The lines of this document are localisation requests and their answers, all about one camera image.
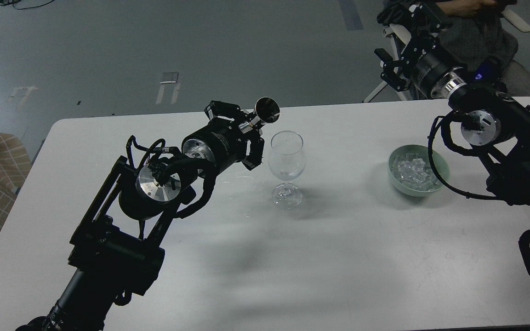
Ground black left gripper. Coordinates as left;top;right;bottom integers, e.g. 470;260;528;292
182;101;265;175

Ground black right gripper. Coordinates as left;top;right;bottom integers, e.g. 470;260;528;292
374;2;468;100

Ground steel cocktail jigger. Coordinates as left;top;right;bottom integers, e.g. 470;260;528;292
238;97;281;134

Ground clear ice cubes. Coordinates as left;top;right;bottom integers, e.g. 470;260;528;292
389;153;442;192

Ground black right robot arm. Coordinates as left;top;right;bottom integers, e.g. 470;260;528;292
374;1;530;205

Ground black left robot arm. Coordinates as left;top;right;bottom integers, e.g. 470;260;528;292
17;97;280;331

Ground clear wine glass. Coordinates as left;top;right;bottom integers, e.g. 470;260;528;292
268;130;306;209

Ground person's right hand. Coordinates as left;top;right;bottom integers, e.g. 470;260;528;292
439;0;500;17

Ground seated person in grey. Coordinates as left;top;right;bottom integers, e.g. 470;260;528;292
377;0;530;101

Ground grey tape on floor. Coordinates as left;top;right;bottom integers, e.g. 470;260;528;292
155;71;181;105

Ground green bowl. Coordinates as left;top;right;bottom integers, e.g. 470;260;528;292
387;144;450;197

